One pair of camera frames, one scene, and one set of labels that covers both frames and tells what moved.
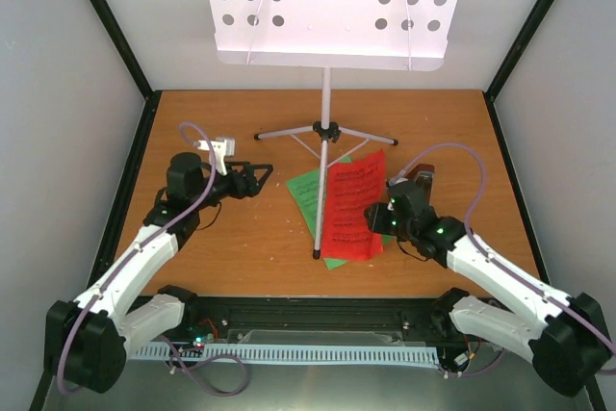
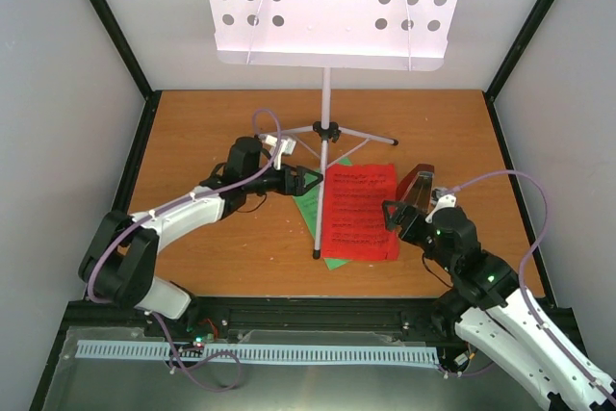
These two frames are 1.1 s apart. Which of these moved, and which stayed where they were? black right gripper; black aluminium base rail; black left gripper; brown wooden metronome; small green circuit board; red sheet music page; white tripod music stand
Moved: black left gripper; black right gripper; red sheet music page
Stayed: white tripod music stand; black aluminium base rail; small green circuit board; brown wooden metronome
